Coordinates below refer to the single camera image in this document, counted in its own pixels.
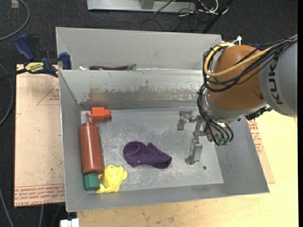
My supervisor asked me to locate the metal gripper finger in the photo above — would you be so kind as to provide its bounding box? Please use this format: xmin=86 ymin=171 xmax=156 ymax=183
xmin=185 ymin=138 xmax=204 ymax=166
xmin=177 ymin=110 xmax=200 ymax=131

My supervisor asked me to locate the grey metal bin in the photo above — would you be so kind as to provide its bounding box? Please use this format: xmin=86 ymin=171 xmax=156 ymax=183
xmin=55 ymin=26 xmax=270 ymax=213

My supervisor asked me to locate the purple cloth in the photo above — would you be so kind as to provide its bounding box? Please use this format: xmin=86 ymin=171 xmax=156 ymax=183
xmin=123 ymin=140 xmax=173 ymax=170

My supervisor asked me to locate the orange block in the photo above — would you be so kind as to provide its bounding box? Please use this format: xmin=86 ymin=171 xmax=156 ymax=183
xmin=90 ymin=106 xmax=112 ymax=122

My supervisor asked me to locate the yellow cloth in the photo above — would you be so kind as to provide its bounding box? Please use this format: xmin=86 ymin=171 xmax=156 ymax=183
xmin=95 ymin=165 xmax=128 ymax=194

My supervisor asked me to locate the purple toy eggplant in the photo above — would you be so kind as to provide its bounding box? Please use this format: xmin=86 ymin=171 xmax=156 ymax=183
xmin=89 ymin=63 xmax=137 ymax=71

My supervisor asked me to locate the red-brown squeeze bottle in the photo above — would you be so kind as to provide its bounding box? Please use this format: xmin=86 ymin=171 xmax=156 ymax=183
xmin=78 ymin=112 xmax=105 ymax=175

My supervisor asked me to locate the green block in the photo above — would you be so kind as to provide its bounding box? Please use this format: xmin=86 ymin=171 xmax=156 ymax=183
xmin=83 ymin=173 xmax=101 ymax=192

